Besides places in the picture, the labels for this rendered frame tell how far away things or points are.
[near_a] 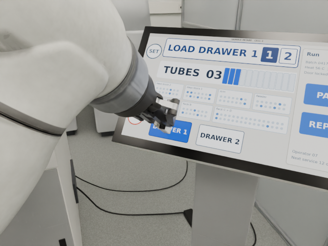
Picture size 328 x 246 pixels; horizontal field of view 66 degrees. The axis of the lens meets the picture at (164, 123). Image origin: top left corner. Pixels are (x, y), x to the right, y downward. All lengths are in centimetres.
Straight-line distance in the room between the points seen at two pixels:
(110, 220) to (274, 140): 137
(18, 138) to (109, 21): 11
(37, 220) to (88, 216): 86
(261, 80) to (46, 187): 69
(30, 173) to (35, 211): 72
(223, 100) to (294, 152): 17
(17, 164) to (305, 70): 53
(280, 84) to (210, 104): 15
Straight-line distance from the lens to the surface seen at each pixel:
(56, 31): 19
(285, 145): 54
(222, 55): 61
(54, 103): 21
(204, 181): 71
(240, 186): 69
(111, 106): 30
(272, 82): 58
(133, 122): 60
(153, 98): 35
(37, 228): 100
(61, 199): 93
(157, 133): 57
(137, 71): 29
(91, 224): 176
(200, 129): 55
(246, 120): 55
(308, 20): 139
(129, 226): 170
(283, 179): 53
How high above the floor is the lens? 127
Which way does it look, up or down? 26 degrees down
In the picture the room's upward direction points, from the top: straight up
